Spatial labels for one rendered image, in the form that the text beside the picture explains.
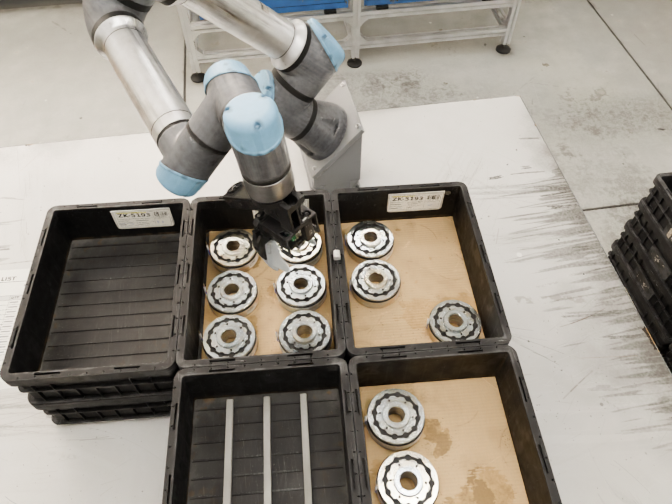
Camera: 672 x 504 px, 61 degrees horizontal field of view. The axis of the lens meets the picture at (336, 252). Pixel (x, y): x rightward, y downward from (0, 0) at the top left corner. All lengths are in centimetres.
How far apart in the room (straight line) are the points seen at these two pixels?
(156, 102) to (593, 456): 104
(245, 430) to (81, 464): 36
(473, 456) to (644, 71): 277
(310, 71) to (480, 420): 81
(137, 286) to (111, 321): 9
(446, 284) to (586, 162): 173
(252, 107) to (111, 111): 235
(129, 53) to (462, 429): 87
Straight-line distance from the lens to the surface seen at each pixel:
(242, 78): 86
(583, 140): 297
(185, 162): 90
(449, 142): 171
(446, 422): 109
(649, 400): 139
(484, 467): 108
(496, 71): 326
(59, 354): 125
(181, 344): 105
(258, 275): 123
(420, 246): 127
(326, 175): 147
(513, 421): 109
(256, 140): 76
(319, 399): 109
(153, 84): 100
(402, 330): 115
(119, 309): 125
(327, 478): 104
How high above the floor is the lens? 184
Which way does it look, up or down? 53 degrees down
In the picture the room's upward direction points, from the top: straight up
